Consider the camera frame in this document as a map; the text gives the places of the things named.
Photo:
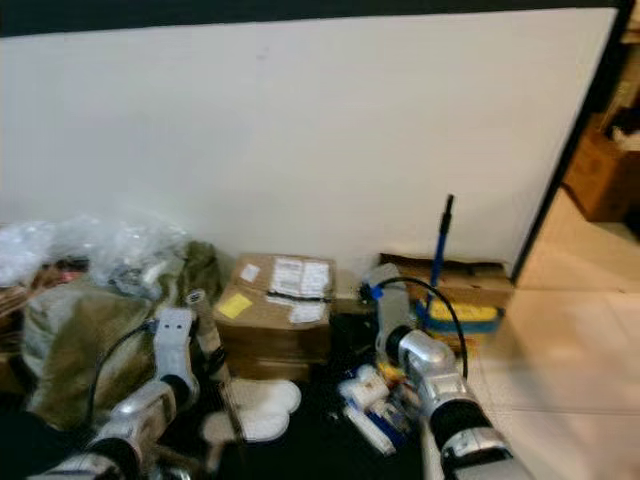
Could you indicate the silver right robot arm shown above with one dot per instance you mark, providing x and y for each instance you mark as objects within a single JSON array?
[{"x": 455, "y": 395}]

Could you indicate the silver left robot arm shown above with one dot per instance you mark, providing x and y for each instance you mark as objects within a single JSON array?
[{"x": 135, "y": 420}]

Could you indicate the flat cardboard box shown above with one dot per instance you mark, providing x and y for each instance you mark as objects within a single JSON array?
[{"x": 265, "y": 370}]

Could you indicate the sealed cardboard box with labels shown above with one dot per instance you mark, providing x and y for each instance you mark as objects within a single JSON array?
[{"x": 275, "y": 320}]

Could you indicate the olive woven sack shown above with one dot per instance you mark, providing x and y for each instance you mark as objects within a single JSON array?
[{"x": 80, "y": 345}]

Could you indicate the clear plastic bag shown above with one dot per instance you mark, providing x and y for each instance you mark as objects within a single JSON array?
[{"x": 100, "y": 250}]

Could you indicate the long white package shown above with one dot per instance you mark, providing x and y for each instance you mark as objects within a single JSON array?
[{"x": 370, "y": 430}]

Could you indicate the small yellow item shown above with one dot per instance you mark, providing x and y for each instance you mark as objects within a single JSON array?
[{"x": 390, "y": 372}]

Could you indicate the small open cardboard box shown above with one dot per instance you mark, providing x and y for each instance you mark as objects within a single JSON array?
[{"x": 480, "y": 275}]

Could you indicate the cardboard box with paper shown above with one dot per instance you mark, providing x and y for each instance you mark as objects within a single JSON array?
[{"x": 605, "y": 175}]

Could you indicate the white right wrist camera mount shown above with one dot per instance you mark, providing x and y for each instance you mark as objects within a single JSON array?
[{"x": 388, "y": 305}]

